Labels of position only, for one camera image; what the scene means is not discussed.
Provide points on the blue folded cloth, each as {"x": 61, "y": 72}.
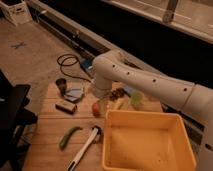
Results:
{"x": 74, "y": 94}

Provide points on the white cardboard box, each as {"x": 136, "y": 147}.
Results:
{"x": 17, "y": 14}

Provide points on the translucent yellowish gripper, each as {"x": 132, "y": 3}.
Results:
{"x": 103, "y": 105}

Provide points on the blue power box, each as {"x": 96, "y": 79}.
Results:
{"x": 86, "y": 65}

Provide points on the dark grapes bunch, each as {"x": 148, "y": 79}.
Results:
{"x": 117, "y": 93}

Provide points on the yellow plastic bin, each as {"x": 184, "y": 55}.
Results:
{"x": 146, "y": 141}

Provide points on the blue sponge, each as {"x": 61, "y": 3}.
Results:
{"x": 129, "y": 91}

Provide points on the brown rectangular block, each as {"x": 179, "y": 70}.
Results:
{"x": 66, "y": 107}

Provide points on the yellow banana piece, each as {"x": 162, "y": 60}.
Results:
{"x": 118, "y": 104}

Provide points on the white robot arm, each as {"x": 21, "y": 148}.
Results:
{"x": 192, "y": 99}

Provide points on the green plastic cup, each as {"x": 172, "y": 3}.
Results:
{"x": 136, "y": 100}

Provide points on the dark metal cup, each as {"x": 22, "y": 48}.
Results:
{"x": 62, "y": 85}

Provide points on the red apple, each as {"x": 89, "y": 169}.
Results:
{"x": 96, "y": 109}

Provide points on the black chair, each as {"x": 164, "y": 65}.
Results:
{"x": 14, "y": 117}

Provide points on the green cucumber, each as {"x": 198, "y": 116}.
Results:
{"x": 63, "y": 142}

